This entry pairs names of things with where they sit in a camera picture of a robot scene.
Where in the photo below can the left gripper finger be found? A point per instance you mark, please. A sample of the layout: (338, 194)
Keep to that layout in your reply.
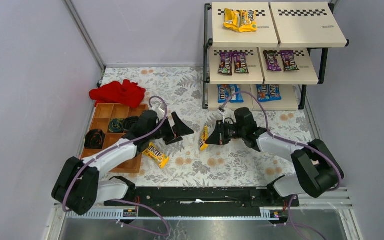
(179, 128)
(172, 139)

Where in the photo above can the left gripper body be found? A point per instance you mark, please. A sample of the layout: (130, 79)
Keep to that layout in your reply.
(171, 128)

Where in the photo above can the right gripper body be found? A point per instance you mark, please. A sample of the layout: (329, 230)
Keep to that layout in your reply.
(225, 132)

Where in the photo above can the yellow candy bag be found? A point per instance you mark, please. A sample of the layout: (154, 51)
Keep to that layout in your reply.
(232, 19)
(156, 155)
(247, 21)
(203, 138)

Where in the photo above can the blue white candy bag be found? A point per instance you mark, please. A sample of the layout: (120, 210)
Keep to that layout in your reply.
(236, 98)

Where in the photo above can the blue M&M candy bag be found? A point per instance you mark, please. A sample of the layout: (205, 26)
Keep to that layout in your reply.
(274, 92)

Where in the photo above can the purple candy bag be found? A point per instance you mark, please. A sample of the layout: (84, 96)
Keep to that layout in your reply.
(289, 62)
(271, 60)

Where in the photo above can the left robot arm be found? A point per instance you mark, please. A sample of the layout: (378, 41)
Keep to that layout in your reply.
(79, 186)

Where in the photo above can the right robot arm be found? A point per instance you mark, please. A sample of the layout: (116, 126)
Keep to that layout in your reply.
(316, 170)

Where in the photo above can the blue candy bag on shelf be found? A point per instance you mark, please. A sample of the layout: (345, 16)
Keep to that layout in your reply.
(223, 92)

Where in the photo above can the brown candy bag right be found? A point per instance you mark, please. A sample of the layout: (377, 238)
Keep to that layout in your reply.
(241, 66)

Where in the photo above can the brown candy bag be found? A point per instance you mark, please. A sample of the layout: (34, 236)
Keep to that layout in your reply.
(241, 66)
(225, 66)

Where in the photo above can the brown candy bag left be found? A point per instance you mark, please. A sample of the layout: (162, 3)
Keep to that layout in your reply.
(225, 66)

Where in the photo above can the three-tier shelf rack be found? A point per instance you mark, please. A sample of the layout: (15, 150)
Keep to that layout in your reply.
(272, 49)

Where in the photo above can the floral table mat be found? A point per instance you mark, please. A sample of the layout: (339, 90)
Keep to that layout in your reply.
(232, 165)

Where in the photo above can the black rolled sock right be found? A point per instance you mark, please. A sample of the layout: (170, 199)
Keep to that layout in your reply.
(129, 122)

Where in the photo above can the black rolled sock green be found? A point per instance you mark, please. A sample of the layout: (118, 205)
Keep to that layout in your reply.
(115, 126)

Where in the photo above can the red cloth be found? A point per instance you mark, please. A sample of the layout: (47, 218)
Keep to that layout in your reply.
(126, 93)

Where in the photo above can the wooden compartment tray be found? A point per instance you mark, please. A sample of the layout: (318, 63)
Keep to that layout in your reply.
(104, 119)

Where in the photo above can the black rolled sock orange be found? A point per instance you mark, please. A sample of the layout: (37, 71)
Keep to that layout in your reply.
(94, 139)

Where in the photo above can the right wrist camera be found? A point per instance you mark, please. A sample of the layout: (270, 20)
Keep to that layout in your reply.
(228, 116)

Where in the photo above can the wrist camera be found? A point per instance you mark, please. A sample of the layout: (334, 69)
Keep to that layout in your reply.
(228, 116)
(161, 111)

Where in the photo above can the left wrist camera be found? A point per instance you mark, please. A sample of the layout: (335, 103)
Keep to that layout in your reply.
(161, 111)

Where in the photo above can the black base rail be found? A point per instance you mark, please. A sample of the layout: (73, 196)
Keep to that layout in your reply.
(207, 202)

